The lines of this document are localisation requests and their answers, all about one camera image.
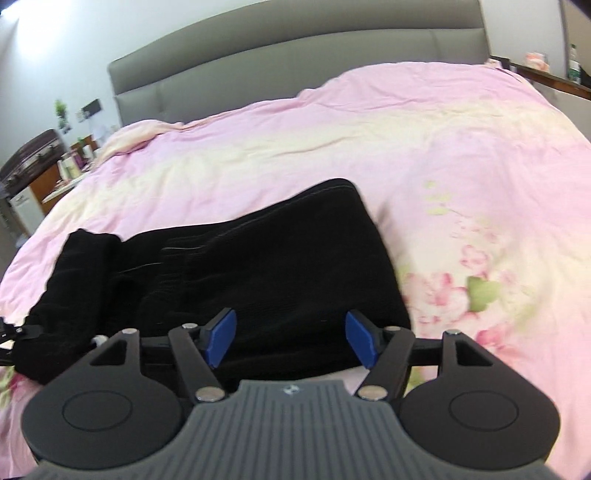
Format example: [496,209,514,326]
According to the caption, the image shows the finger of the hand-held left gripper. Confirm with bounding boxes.
[0,316,43,345]

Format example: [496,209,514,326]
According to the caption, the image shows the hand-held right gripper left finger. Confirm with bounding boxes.
[69,307,238,403]

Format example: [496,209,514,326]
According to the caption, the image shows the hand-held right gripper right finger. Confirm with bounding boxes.
[345,309,504,402]

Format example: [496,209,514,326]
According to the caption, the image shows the black pants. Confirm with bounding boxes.
[11,178,414,386]

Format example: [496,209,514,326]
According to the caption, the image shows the white cabinet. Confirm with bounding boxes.
[8,187,48,241]

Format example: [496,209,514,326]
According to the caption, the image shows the wooden dresser with white top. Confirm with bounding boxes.
[28,159,90,217]

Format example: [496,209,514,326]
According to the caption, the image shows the brown suitcase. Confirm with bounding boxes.
[0,128,64,195]

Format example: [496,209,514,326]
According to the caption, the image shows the cluster of cosmetic bottles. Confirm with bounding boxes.
[57,134,100,182]

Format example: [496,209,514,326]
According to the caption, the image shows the pink floral blanket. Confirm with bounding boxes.
[0,62,591,480]

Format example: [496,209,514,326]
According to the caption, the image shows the small green potted plant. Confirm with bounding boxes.
[53,99,70,133]

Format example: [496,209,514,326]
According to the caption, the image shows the grey padded headboard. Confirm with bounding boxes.
[107,0,492,128]

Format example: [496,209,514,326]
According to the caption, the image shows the wooden nightstand with white front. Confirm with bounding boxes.
[505,62,591,141]

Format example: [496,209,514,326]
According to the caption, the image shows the pink and white item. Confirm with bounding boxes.
[523,50,550,73]

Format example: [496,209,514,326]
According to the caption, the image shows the clear bottle with green label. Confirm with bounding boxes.
[566,43,583,85]

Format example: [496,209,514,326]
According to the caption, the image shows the black wall outlet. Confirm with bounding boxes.
[76,98,103,122]

